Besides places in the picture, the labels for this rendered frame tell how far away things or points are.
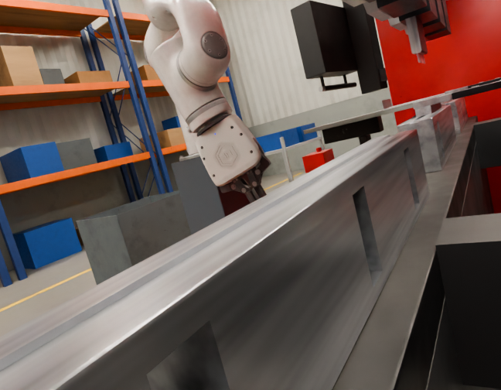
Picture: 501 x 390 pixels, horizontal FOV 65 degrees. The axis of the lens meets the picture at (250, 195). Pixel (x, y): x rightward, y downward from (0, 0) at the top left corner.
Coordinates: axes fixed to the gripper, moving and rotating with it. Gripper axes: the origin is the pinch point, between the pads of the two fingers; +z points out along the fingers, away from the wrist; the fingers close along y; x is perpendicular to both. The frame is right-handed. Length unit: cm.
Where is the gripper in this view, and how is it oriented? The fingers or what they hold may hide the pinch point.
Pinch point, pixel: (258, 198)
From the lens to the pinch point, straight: 71.5
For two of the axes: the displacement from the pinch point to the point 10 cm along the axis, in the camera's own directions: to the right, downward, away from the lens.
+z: 5.1, 8.6, 0.2
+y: 8.1, -4.8, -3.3
